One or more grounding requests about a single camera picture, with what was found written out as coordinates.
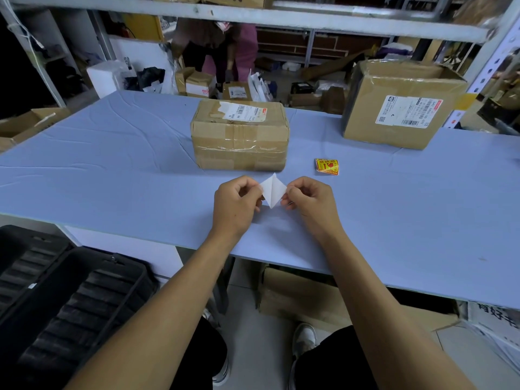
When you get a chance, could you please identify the black plastic crate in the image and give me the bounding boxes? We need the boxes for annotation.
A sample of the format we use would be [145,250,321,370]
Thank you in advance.
[0,225,160,390]

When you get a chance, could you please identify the cardboard box under table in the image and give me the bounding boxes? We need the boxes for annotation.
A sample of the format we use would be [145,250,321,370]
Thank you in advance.
[258,265,460,333]

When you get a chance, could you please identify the white foam box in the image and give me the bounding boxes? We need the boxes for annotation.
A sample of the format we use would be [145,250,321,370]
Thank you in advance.
[86,60,131,100]

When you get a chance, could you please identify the taped brown cardboard parcel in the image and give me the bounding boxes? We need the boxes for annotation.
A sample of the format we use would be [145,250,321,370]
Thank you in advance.
[190,100,291,172]

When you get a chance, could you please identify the white printed carton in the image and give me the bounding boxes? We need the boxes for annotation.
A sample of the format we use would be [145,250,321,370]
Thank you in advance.
[466,300,520,364]

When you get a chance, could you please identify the small labelled cardboard box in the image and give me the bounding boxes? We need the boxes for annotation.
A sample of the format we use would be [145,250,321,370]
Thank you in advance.
[175,67,217,99]
[222,81,253,102]

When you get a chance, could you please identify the yellow red sticker roll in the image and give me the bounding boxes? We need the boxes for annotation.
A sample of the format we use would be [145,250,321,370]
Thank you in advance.
[314,158,340,176]

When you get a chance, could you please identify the flat open cardboard box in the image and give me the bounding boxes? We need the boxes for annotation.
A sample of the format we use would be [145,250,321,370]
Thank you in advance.
[0,107,72,153]

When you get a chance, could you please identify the person's white shoe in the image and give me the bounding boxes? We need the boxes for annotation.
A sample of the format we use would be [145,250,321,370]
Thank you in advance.
[211,355,230,387]
[292,323,318,359]

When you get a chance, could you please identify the person's black right trouser leg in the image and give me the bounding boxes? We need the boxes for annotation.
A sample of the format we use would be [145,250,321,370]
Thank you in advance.
[292,325,379,390]

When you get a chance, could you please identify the black plastic bag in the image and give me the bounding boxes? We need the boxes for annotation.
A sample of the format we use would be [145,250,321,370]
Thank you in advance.
[137,67,166,93]

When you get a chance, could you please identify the person's left hand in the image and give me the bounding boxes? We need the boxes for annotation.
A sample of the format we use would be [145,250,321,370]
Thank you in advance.
[212,175,264,241]

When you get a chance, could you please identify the grey metal shelf frame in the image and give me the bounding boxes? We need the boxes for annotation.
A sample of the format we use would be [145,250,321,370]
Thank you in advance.
[0,0,520,130]

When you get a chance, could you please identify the white paper bags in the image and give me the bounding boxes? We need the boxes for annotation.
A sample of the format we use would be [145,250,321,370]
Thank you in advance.
[247,71,272,103]

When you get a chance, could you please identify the large open cardboard box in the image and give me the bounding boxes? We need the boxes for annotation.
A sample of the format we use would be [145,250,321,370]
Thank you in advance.
[342,59,469,151]

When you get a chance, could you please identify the person's black left trouser leg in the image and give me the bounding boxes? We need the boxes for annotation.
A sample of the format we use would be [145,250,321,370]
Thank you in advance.
[170,316,228,390]

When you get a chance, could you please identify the person's white right shoe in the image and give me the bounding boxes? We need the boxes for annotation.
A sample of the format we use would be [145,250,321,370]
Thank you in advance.
[292,323,318,359]

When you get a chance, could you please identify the person's right hand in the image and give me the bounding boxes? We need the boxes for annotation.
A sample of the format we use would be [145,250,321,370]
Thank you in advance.
[280,176,341,242]

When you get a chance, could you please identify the person's black trouser leg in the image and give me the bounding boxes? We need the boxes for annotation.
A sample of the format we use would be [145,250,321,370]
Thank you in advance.
[170,316,228,390]
[292,325,379,390]

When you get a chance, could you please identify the white paper sheet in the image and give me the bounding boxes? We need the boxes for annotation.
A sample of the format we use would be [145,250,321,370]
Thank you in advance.
[258,172,287,210]

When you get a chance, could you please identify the person's left forearm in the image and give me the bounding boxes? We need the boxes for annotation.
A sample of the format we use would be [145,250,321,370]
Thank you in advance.
[64,227,244,390]

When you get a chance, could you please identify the person's white left shoe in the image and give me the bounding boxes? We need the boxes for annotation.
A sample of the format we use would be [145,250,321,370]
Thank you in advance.
[211,355,230,387]

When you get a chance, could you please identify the person's right forearm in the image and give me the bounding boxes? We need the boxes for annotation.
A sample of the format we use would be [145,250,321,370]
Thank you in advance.
[315,227,477,390]

